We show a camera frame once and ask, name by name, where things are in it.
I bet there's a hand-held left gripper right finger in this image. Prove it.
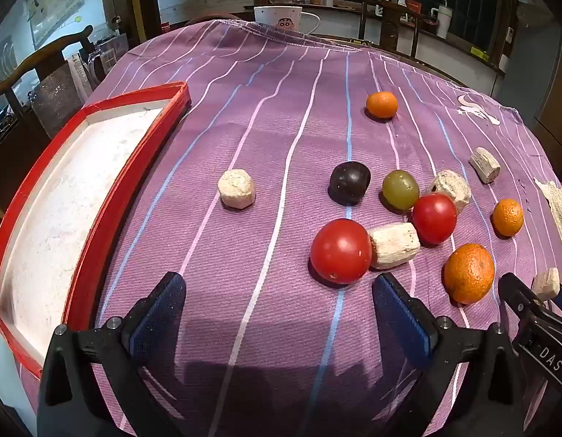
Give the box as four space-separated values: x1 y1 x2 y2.
372 272 539 437

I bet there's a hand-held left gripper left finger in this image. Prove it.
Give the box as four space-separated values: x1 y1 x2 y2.
37 271 187 437

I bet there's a white fibrous chunk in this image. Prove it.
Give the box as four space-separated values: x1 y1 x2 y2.
369 222 421 269
428 169 472 214
217 169 257 210
531 268 561 302
469 147 501 185

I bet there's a large orange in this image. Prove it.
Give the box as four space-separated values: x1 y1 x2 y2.
443 243 496 306

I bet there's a small orange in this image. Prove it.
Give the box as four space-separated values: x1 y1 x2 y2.
492 198 525 238
366 91 399 119

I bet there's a large red tomato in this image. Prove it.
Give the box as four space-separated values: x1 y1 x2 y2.
310 218 373 285

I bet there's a red rimmed white tray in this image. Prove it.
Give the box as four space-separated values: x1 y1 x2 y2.
0 81 192 378

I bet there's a white knitted cloth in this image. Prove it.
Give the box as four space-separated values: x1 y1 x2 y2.
533 177 562 283

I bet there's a small red tomato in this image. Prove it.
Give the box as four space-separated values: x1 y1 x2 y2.
412 193 458 245

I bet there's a green grape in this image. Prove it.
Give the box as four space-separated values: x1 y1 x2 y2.
382 170 420 211

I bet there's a dark purple plum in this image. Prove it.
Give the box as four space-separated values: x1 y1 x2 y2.
329 161 372 205

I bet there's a purple striped cloth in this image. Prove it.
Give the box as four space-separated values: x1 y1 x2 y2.
17 19 562 437

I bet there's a grey refrigerator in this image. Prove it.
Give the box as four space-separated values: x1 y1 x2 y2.
492 0 562 121

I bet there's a clear glass jug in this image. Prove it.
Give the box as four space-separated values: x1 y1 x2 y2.
87 36 129 88

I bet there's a wooden chair with glittery back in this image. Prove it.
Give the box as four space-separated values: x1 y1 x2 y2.
0 25 109 143

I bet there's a white tumbler with straw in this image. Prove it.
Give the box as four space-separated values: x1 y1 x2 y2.
436 0 453 39

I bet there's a dark wooden chair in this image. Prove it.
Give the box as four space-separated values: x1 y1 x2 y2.
356 0 439 60

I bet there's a white counter ledge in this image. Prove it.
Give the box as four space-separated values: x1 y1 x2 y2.
243 0 507 76

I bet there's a white cartoon mug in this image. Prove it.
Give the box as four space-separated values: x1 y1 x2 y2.
254 5 321 35

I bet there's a framed wall painting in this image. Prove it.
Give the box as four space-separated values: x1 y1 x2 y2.
25 0 87 49

